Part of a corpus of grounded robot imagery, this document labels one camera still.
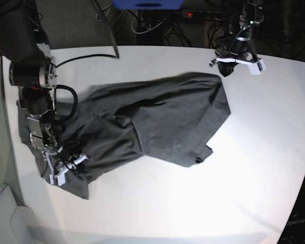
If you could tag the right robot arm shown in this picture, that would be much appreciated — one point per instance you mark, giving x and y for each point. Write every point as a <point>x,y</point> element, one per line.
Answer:
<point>33,71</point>

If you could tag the grey chair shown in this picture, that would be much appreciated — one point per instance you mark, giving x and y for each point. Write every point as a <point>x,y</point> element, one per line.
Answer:
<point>18,224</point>

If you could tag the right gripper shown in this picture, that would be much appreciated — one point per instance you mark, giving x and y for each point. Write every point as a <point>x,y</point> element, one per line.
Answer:
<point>65,153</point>

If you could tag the blue box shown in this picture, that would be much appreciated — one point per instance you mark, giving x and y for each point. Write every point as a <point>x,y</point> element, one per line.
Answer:
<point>148,4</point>

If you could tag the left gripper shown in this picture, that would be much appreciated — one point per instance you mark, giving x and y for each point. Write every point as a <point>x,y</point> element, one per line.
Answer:
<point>243,51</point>

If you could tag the dark grey t-shirt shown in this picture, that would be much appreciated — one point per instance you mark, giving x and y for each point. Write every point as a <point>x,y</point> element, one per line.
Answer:
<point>171,119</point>

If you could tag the black power strip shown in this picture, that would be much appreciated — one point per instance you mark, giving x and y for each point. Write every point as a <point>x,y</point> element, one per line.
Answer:
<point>204,15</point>

